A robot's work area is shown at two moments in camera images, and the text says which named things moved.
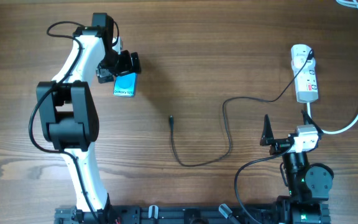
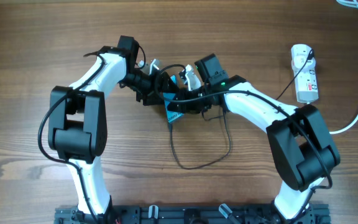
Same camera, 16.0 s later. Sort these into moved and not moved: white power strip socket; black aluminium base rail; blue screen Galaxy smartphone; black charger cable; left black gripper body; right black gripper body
Moved: right black gripper body; blue screen Galaxy smartphone; black charger cable; left black gripper body
Not moved: black aluminium base rail; white power strip socket
